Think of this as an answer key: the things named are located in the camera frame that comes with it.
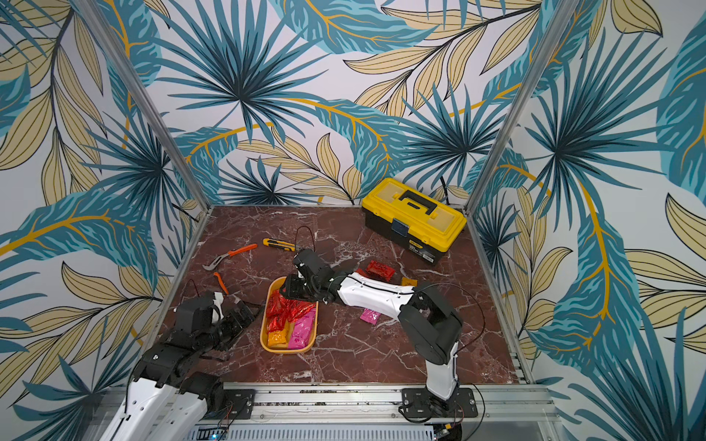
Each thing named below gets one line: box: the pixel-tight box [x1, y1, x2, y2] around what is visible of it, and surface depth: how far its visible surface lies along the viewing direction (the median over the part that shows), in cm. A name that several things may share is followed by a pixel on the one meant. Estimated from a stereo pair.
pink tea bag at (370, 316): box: [359, 307, 381, 326], surface depth 90 cm
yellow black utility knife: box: [262, 237, 297, 252], surface depth 108 cm
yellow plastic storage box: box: [260, 275, 319, 355], surface depth 83 cm
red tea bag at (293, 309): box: [279, 294, 317, 324], surface depth 87 cm
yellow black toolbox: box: [361, 177, 468, 266], surface depth 99 cm
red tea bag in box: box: [265, 289, 297, 334], surface depth 85 cm
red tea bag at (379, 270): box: [365, 260, 396, 282], surface depth 100 cm
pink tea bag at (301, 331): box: [287, 307, 317, 350], surface depth 85 cm
